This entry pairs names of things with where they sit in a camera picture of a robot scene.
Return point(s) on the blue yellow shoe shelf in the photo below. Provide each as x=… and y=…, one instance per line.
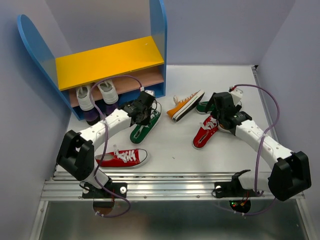
x=144, y=58

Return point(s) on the green sneaker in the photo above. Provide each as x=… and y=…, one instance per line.
x=201, y=108
x=140, y=132

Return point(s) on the aluminium rail frame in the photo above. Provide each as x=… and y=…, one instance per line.
x=171, y=196

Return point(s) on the red sneaker centre right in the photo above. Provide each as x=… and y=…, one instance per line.
x=206, y=130

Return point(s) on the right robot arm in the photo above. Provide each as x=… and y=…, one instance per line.
x=290, y=171

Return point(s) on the white sneaker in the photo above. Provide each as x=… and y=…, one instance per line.
x=83, y=97
x=108, y=92

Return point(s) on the orange sneaker on side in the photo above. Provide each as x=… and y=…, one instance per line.
x=184, y=106

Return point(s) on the red sneaker front left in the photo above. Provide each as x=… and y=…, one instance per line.
x=123, y=158

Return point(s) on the purple sneaker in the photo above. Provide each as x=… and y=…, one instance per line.
x=91, y=116
x=109, y=108

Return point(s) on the purple sneaker left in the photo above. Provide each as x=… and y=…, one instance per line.
x=91, y=116

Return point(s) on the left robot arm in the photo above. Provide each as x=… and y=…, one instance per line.
x=77, y=151

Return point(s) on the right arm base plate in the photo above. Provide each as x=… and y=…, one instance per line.
x=229, y=189

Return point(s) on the white sneaker left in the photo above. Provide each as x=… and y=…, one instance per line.
x=83, y=97

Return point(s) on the red sneaker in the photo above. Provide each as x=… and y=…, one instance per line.
x=123, y=158
x=206, y=130

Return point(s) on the purple sneaker right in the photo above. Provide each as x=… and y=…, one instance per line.
x=109, y=108

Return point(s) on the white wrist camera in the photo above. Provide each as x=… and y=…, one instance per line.
x=236, y=94
x=150, y=92

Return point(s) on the orange sneaker under gripper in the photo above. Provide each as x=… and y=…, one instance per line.
x=221, y=128

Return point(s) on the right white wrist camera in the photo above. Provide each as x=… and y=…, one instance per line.
x=236, y=94

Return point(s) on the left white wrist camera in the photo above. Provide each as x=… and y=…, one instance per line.
x=150, y=92

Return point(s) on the white sneaker right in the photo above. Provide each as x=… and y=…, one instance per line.
x=108, y=92

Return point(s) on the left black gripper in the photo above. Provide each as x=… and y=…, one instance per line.
x=147, y=121

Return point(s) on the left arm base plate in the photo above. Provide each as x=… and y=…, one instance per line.
x=116, y=190

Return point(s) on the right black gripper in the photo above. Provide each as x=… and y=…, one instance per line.
x=214, y=112

